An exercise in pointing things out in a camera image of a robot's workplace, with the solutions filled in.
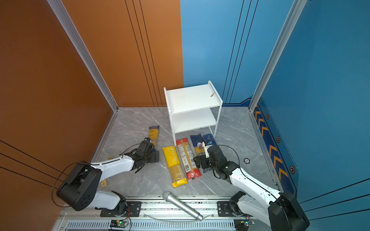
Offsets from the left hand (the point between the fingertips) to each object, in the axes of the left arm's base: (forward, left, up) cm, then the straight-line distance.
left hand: (153, 152), depth 94 cm
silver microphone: (-27, -13, +3) cm, 30 cm away
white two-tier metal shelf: (+10, -25, +32) cm, 42 cm away
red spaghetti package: (-1, -22, +2) cm, 22 cm away
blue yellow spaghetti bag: (+5, -29, +3) cm, 30 cm away
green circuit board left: (-38, +11, -2) cm, 40 cm away
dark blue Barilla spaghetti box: (+11, -38, +2) cm, 40 cm away
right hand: (-6, -31, +7) cm, 32 cm away
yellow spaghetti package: (-16, -17, +3) cm, 24 cm away
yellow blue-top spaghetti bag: (+13, +2, +2) cm, 13 cm away
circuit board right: (-38, -51, -1) cm, 63 cm away
